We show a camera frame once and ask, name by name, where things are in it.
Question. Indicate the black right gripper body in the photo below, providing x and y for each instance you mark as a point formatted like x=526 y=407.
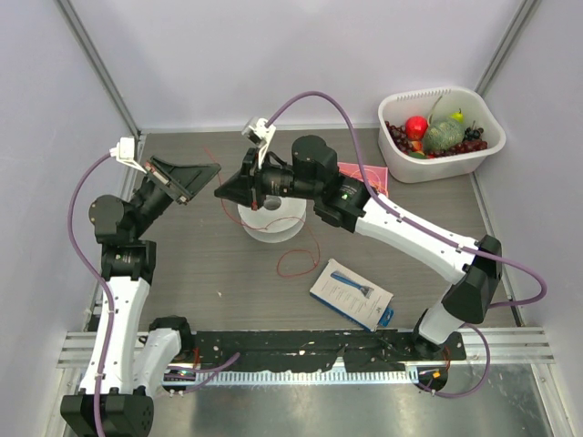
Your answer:
x=271 y=180

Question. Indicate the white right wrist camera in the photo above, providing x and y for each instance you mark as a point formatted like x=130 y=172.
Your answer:
x=260 y=134

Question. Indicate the white slotted cable duct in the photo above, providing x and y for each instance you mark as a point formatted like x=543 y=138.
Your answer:
x=335 y=376

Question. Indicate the red grape bunch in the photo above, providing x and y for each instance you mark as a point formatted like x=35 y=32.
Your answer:
x=415 y=149

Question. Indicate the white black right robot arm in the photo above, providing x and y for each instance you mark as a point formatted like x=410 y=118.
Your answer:
x=469 y=266

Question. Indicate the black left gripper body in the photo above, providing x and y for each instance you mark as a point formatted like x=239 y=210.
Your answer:
x=155 y=196

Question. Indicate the yellow green pear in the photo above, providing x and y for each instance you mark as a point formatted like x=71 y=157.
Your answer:
x=458 y=116

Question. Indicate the razor blister package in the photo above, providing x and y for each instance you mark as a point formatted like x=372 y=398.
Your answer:
x=354 y=297

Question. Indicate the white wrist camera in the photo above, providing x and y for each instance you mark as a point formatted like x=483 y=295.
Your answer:
x=260 y=134
x=125 y=152

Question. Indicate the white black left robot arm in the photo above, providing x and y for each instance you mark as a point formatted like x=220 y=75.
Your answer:
x=116 y=395

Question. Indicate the dark purple grape bunch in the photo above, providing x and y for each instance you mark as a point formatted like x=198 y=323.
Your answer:
x=474 y=132

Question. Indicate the white perforated cable spool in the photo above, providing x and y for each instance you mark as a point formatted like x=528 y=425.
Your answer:
x=279 y=220

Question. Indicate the green melon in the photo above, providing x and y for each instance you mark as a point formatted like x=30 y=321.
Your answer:
x=442 y=135

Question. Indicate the red apple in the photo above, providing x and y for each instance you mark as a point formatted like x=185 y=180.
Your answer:
x=415 y=127

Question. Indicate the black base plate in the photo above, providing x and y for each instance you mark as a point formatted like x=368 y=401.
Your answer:
x=313 y=350

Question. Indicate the white plastic basket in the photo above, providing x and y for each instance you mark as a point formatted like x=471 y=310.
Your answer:
x=436 y=104

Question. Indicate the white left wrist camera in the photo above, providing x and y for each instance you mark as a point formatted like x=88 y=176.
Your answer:
x=125 y=152

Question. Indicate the pink open box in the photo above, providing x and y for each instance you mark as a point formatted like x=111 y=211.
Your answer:
x=376 y=176

